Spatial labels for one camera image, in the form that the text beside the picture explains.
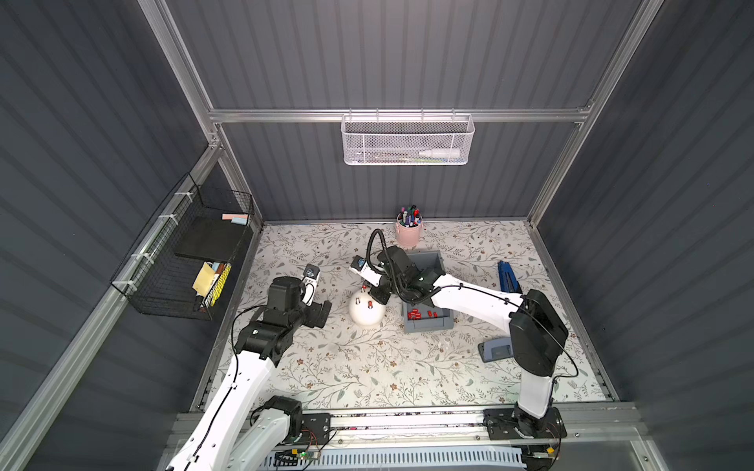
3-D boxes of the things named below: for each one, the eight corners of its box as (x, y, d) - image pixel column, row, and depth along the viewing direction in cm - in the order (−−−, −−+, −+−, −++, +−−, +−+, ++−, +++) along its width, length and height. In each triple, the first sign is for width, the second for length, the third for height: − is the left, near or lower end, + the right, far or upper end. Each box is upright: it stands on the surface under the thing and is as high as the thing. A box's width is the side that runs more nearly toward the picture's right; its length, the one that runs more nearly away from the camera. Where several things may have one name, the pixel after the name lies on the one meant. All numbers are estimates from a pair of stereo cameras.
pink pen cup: (395, 246, 115) (397, 222, 105) (395, 230, 121) (396, 205, 110) (419, 246, 115) (422, 222, 105) (417, 230, 121) (420, 205, 110)
